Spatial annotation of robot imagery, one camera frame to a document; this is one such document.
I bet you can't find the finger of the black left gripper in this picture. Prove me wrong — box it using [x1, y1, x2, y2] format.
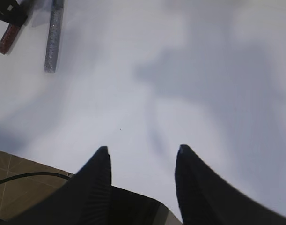
[0, 0, 33, 26]

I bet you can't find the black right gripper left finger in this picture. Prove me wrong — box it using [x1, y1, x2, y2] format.
[5, 146, 111, 225]

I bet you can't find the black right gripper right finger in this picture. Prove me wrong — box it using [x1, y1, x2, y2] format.
[175, 144, 286, 225]

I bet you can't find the red glitter pen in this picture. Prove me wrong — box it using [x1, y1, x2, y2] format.
[0, 24, 22, 55]

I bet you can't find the silver glitter pen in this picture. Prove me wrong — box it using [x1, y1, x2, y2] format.
[44, 0, 65, 73]

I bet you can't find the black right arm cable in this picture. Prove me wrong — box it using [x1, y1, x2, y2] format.
[0, 172, 73, 188]

